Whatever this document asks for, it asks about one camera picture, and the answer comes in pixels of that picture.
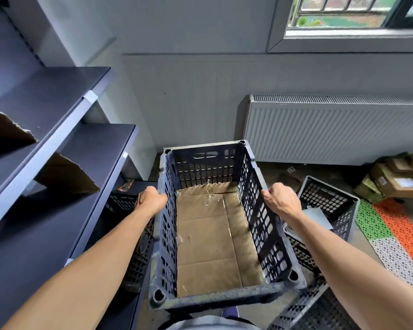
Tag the person's left hand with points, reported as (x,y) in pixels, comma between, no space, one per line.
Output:
(151,201)

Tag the person's right hand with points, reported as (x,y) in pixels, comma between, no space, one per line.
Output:
(284,202)

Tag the black plastic crate oval holes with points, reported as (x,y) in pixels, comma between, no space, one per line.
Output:
(334,199)

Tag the dark grey plastic crate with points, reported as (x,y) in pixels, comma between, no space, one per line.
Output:
(141,257)

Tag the blue plastic crate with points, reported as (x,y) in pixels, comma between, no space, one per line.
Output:
(206,168)

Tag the black plastic crate rectangular slots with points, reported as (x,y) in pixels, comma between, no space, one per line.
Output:
(306,305)

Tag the person's right forearm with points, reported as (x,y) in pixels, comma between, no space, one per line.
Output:
(358,278)

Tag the person's left forearm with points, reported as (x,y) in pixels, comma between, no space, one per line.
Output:
(89,274)

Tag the orange clear packet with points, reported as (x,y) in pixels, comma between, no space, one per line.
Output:
(126,186)

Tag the white torn paper sheet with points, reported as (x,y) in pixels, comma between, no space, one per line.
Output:
(318,218)

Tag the brown cardboard liner sheet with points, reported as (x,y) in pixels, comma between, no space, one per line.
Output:
(213,244)

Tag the torn brown cardboard piece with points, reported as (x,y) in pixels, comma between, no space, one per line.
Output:
(69,178)
(7,128)

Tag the orange green white floor mat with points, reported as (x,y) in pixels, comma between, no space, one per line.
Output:
(399,233)

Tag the large brown cardboard box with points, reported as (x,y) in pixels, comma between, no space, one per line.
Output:
(402,185)

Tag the purple right shoe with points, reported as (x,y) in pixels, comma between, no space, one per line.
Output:
(231,312)

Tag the small brown cardboard box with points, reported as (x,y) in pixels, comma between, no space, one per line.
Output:
(406,162)

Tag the grey shirt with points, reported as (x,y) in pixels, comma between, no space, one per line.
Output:
(206,323)

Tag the dark blue metal shelf unit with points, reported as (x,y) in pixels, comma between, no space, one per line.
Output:
(38,99)

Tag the white wall radiator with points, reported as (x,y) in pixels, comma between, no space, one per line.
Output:
(330,130)

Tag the window with grey frame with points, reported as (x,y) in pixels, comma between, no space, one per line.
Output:
(330,17)

